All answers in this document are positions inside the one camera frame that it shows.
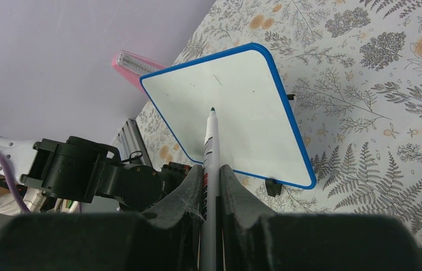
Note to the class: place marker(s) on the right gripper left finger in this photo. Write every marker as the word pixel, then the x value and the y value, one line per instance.
pixel 164 237

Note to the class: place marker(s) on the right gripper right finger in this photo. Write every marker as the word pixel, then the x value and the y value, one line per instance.
pixel 258 238

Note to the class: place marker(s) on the white marker pen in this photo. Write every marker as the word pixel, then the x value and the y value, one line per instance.
pixel 208 241

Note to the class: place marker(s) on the blue framed whiteboard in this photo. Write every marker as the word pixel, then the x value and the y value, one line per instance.
pixel 258 133

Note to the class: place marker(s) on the pink metronome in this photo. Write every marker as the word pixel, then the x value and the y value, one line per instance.
pixel 132 66

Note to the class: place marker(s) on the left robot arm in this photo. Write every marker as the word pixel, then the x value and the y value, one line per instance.
pixel 52 176

